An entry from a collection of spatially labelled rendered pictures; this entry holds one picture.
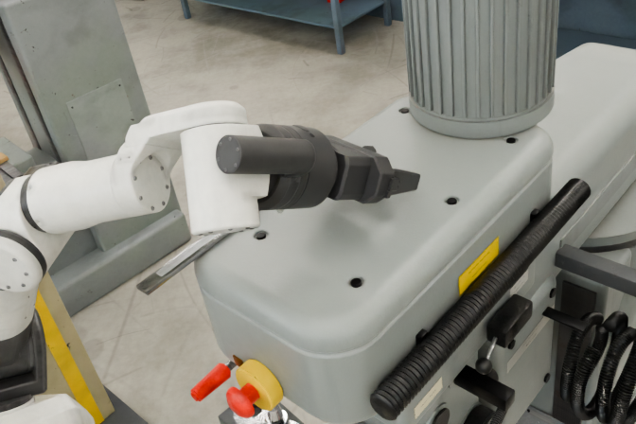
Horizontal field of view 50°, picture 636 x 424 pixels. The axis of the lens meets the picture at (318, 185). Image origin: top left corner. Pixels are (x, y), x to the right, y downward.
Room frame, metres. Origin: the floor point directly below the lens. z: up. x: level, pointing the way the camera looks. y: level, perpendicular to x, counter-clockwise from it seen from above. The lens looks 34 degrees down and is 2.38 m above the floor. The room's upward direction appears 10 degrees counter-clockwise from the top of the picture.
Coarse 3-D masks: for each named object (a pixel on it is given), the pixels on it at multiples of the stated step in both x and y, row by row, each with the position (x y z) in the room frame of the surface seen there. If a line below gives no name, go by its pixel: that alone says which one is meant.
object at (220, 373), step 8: (216, 368) 0.61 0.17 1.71; (224, 368) 0.61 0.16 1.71; (232, 368) 0.62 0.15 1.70; (208, 376) 0.60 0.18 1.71; (216, 376) 0.60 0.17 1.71; (224, 376) 0.61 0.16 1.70; (200, 384) 0.59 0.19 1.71; (208, 384) 0.59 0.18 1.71; (216, 384) 0.60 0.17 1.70; (192, 392) 0.59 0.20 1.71; (200, 392) 0.58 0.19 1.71; (208, 392) 0.59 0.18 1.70; (200, 400) 0.58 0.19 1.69
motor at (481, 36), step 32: (416, 0) 0.82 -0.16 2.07; (448, 0) 0.78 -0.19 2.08; (480, 0) 0.77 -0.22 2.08; (512, 0) 0.76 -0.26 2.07; (544, 0) 0.78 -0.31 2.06; (416, 32) 0.82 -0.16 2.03; (448, 32) 0.78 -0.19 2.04; (480, 32) 0.77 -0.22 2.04; (512, 32) 0.76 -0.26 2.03; (544, 32) 0.79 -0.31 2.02; (416, 64) 0.83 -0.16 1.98; (448, 64) 0.79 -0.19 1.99; (480, 64) 0.77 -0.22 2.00; (512, 64) 0.76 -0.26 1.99; (544, 64) 0.79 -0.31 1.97; (416, 96) 0.84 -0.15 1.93; (448, 96) 0.79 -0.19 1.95; (480, 96) 0.77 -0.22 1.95; (512, 96) 0.76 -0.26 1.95; (544, 96) 0.78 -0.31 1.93; (448, 128) 0.78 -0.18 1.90; (480, 128) 0.76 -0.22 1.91; (512, 128) 0.76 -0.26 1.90
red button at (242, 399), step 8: (248, 384) 0.53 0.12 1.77; (232, 392) 0.51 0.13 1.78; (240, 392) 0.51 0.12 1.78; (248, 392) 0.52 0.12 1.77; (256, 392) 0.52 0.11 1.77; (232, 400) 0.51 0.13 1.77; (240, 400) 0.50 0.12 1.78; (248, 400) 0.50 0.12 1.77; (232, 408) 0.51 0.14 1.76; (240, 408) 0.50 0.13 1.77; (248, 408) 0.50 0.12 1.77; (248, 416) 0.50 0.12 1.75
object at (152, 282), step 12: (204, 240) 0.64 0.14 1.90; (216, 240) 0.64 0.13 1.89; (192, 252) 0.62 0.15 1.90; (204, 252) 0.63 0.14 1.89; (168, 264) 0.61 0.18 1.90; (180, 264) 0.60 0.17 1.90; (156, 276) 0.59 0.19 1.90; (168, 276) 0.59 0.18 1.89; (144, 288) 0.57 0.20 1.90; (156, 288) 0.58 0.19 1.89
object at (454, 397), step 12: (444, 396) 0.61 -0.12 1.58; (456, 396) 0.63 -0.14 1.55; (468, 396) 0.65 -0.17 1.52; (432, 408) 0.59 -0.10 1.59; (444, 408) 0.60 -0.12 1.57; (456, 408) 0.63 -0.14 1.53; (468, 408) 0.65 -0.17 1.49; (372, 420) 0.61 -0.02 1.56; (420, 420) 0.58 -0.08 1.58; (432, 420) 0.59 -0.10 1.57; (444, 420) 0.60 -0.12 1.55; (456, 420) 0.63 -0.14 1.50
